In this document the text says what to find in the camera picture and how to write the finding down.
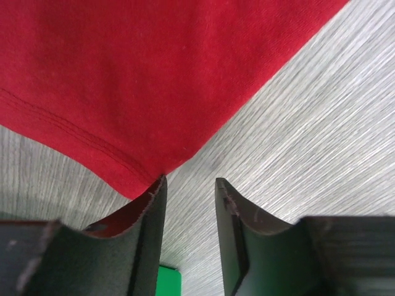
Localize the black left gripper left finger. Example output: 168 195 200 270
1 176 167 295

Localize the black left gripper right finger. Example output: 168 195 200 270
215 178 394 295

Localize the green plastic bin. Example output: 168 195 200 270
155 266 181 296

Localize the dark red t-shirt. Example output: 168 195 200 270
1 1 344 199

